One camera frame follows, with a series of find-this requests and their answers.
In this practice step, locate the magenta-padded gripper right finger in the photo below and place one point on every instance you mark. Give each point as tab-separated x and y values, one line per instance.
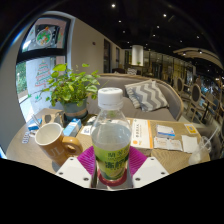
150	170

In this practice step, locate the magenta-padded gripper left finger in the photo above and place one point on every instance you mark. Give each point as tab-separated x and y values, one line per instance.
75	170

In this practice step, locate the clear bottle with green label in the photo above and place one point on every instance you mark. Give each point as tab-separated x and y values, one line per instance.
111	140

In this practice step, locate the white paper sachets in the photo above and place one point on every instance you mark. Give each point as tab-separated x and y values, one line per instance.
168	144

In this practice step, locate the tan ceramic mug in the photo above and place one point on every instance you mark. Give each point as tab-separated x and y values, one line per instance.
53	146

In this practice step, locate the white and orange box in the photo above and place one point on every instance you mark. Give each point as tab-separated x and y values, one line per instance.
141	133

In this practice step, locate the small blue carton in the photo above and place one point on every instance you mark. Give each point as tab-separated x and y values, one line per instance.
71	128

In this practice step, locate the white packet with blue print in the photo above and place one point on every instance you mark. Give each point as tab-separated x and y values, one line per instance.
165	131

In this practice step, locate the printed paper leaflet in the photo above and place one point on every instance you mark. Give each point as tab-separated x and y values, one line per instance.
87	129

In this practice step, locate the white paper napkin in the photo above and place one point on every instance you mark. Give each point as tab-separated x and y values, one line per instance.
190	143

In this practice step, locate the clear plastic cup with straw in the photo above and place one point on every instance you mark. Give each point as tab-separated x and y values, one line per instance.
196	156

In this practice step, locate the yellow square card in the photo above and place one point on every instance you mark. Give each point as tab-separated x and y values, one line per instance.
191	128

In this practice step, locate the pill blister pack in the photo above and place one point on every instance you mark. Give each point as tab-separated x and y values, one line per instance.
25	137

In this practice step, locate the grey chevron cushion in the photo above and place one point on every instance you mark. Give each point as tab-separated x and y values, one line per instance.
148	95

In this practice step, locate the potted green plant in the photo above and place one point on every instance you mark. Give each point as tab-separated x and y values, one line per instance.
71	86

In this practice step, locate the group of dining chairs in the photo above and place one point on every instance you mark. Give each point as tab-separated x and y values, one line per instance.
196	96

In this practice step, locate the black framed window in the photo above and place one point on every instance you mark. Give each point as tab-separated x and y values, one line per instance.
36	73

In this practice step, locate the white round column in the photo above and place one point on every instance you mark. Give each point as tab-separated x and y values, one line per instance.
137	55

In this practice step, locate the group of ceiling lights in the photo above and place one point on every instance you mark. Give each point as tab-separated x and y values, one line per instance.
113	5

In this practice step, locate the grey sofa with wooden frame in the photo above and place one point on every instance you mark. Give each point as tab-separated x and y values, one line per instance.
110	80

